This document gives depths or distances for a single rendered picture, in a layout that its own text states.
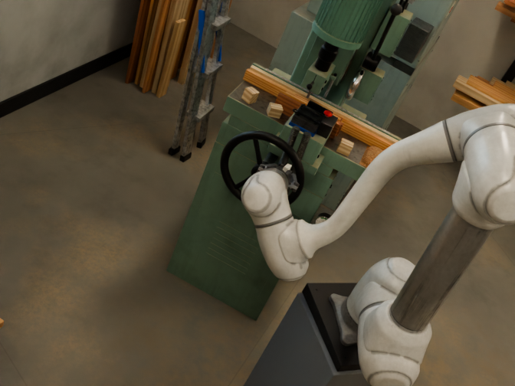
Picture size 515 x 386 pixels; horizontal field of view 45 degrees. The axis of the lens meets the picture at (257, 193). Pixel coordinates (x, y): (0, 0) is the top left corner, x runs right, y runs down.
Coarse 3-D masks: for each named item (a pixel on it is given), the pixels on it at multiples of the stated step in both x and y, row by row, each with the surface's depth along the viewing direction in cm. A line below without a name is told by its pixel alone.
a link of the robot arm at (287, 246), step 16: (432, 128) 144; (400, 144) 147; (416, 144) 144; (432, 144) 142; (448, 144) 141; (384, 160) 148; (400, 160) 146; (416, 160) 145; (432, 160) 145; (448, 160) 144; (368, 176) 150; (384, 176) 149; (352, 192) 153; (368, 192) 151; (352, 208) 153; (272, 224) 158; (288, 224) 159; (304, 224) 159; (320, 224) 158; (336, 224) 155; (352, 224) 156; (272, 240) 158; (288, 240) 157; (304, 240) 157; (320, 240) 157; (272, 256) 159; (288, 256) 158; (304, 256) 158; (272, 272) 163; (288, 272) 159; (304, 272) 162
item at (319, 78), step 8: (312, 64) 216; (312, 72) 212; (320, 72) 214; (328, 72) 216; (304, 80) 215; (312, 80) 214; (320, 80) 212; (328, 80) 225; (312, 88) 215; (320, 88) 214
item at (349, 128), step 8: (248, 72) 225; (248, 80) 227; (256, 80) 225; (264, 80) 224; (264, 88) 226; (272, 88) 225; (280, 88) 224; (344, 120) 222; (344, 128) 223; (352, 128) 222; (360, 128) 222; (360, 136) 222; (368, 136) 221; (376, 136) 221; (368, 144) 223; (376, 144) 221; (384, 144) 220; (392, 144) 221
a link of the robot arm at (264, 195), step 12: (252, 180) 155; (264, 180) 154; (276, 180) 157; (252, 192) 152; (264, 192) 152; (276, 192) 154; (252, 204) 153; (264, 204) 152; (276, 204) 154; (288, 204) 160; (252, 216) 159; (264, 216) 157; (276, 216) 157; (288, 216) 159
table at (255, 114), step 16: (240, 96) 217; (272, 96) 225; (240, 112) 216; (256, 112) 214; (272, 128) 215; (272, 144) 207; (336, 144) 215; (288, 160) 208; (320, 160) 210; (336, 160) 212; (352, 160) 211; (352, 176) 213
